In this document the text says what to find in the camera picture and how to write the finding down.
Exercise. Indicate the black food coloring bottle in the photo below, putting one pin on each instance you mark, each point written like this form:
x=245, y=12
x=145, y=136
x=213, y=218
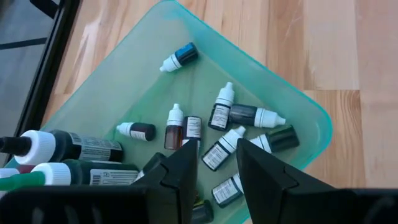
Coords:
x=77, y=146

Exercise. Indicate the red bottle red cap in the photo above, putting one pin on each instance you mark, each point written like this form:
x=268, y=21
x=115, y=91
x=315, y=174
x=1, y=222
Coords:
x=12, y=171

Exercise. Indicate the black aluminium table frame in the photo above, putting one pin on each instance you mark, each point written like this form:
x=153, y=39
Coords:
x=46, y=68

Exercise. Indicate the green food coloring bottle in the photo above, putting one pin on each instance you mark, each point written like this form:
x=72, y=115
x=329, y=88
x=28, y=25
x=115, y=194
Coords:
x=102, y=175

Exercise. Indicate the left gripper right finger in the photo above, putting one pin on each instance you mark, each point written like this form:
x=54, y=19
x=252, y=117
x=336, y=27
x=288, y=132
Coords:
x=295, y=205

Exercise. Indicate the green translucent plastic tray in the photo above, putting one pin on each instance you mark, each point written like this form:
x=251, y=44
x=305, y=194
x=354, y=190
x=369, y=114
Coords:
x=140, y=77

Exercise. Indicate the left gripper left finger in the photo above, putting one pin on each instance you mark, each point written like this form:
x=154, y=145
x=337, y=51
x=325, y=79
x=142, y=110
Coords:
x=124, y=205

